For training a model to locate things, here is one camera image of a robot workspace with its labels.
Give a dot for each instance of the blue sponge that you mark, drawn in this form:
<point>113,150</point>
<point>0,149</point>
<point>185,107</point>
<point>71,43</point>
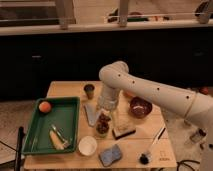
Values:
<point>110,155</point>

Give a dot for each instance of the orange fruit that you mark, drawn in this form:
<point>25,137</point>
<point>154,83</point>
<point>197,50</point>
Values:
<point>45,107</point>

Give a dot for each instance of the white bowl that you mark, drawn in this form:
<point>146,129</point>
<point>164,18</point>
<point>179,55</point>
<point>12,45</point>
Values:
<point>87,145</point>

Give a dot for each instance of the dark grape bunch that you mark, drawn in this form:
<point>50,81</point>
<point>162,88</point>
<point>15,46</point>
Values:
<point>103,118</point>

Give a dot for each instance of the small brown cup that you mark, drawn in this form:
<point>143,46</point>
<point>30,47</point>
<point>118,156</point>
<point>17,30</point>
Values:
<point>89,90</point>

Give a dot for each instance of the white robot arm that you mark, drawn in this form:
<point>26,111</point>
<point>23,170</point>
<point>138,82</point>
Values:
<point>194,107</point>

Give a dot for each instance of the green plastic tray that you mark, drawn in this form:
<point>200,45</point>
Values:
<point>61,112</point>

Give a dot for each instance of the dark red bowl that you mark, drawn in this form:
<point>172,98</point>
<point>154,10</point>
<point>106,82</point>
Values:
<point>140,108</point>

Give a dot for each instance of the metal fork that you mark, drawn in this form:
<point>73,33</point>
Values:
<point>65,142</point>

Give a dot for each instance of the banana piece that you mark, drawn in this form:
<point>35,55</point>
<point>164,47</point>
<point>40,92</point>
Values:
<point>56,141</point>

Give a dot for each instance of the orange object behind arm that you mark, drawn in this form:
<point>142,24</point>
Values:
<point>128,94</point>

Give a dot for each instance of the dish brush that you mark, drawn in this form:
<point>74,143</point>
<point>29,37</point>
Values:
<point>145,157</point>

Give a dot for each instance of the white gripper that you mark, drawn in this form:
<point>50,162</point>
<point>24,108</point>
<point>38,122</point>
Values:
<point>108,98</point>

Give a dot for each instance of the board eraser block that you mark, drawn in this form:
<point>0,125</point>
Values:
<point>122,127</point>

